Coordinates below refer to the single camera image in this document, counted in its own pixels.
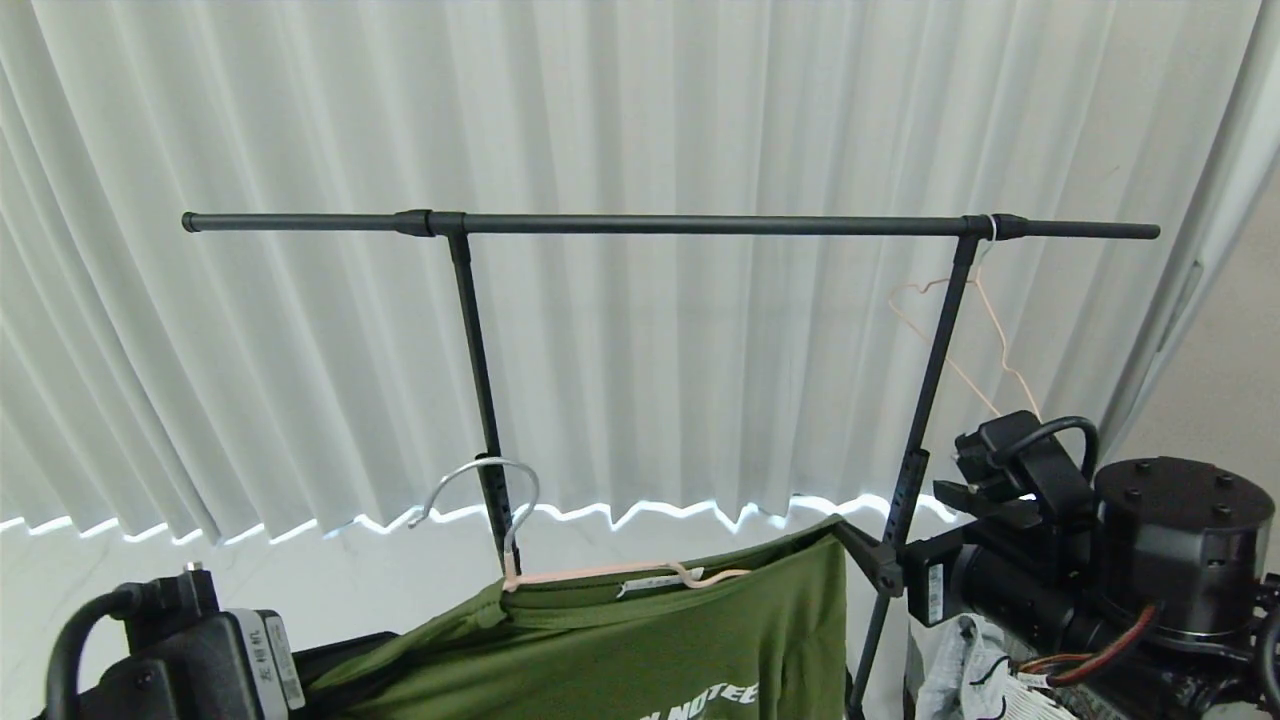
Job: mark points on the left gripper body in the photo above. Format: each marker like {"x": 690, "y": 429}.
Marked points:
{"x": 340, "y": 655}

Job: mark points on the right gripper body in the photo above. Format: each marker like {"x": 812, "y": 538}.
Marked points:
{"x": 1000, "y": 590}

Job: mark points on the pale grey shorts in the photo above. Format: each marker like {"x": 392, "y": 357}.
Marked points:
{"x": 955, "y": 660}

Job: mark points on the pink clothes hanger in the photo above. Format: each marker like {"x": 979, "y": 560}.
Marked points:
{"x": 958, "y": 374}
{"x": 590, "y": 573}

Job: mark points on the green shirt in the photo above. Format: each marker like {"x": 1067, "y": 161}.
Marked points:
{"x": 650, "y": 640}

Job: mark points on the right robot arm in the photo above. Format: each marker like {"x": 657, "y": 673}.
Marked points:
{"x": 1180, "y": 540}

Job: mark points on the white laundry basket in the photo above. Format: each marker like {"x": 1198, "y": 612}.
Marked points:
{"x": 1035, "y": 705}

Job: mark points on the black clothes rack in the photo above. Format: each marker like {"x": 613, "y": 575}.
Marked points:
{"x": 700, "y": 225}

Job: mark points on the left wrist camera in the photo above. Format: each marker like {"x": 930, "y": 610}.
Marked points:
{"x": 190, "y": 660}

